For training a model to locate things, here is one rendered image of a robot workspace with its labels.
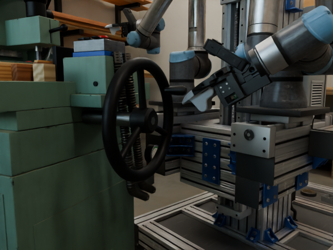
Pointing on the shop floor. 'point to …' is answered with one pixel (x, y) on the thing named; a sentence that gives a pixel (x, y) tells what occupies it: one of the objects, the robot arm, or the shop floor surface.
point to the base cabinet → (67, 207)
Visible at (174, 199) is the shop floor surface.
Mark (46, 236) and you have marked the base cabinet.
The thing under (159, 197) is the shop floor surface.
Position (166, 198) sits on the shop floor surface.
